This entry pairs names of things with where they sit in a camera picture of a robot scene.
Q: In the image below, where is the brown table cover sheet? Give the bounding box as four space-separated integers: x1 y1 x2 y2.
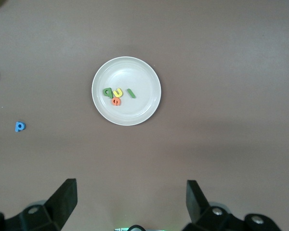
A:
0 0 289 231

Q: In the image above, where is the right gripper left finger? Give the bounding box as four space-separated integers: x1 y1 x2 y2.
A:
0 178 78 231

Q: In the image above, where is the green foam letter b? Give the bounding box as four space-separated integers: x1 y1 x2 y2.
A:
102 87 114 99

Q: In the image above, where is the beige plate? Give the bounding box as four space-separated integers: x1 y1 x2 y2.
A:
91 56 162 126

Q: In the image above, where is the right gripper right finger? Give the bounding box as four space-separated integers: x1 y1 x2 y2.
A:
182 180 280 231

